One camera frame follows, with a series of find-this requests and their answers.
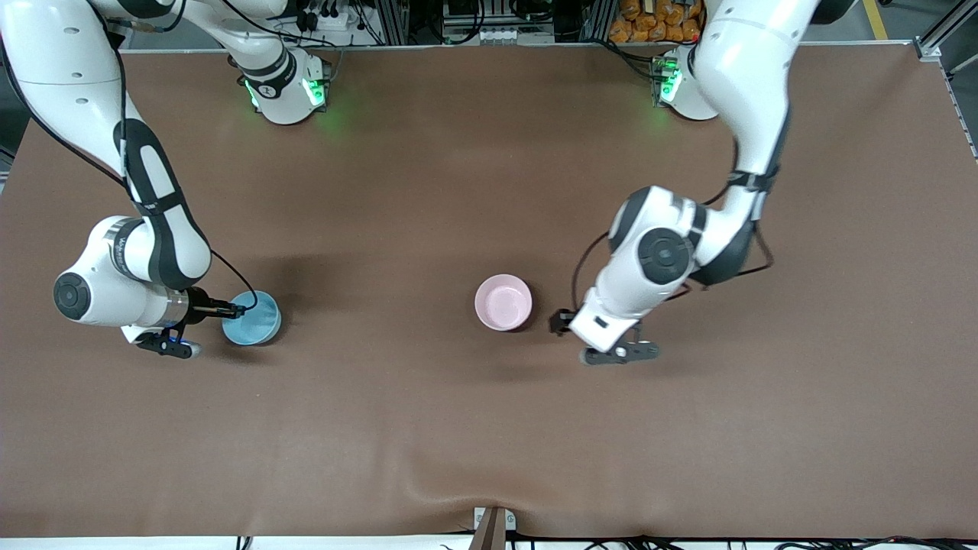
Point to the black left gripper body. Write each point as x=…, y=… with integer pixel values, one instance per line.
x=563, y=321

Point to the aluminium frame post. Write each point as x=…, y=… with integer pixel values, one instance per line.
x=936, y=38

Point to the brown table mat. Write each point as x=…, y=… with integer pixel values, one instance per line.
x=428, y=191

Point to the orange netted bag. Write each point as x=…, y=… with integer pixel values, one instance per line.
x=649, y=23

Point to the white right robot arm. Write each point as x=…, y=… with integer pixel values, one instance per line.
x=69, y=76

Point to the white terminal block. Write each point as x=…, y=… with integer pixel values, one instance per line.
x=516, y=36

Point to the pink bowl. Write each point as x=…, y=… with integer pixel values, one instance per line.
x=503, y=302

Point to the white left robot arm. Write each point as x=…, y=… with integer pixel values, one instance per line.
x=749, y=76

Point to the blue bowl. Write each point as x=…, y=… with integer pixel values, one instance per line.
x=254, y=321

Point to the white power strip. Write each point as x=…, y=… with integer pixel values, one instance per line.
x=328, y=21

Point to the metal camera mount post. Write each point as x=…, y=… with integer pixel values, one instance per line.
x=493, y=531

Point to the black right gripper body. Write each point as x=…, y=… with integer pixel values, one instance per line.
x=203, y=308

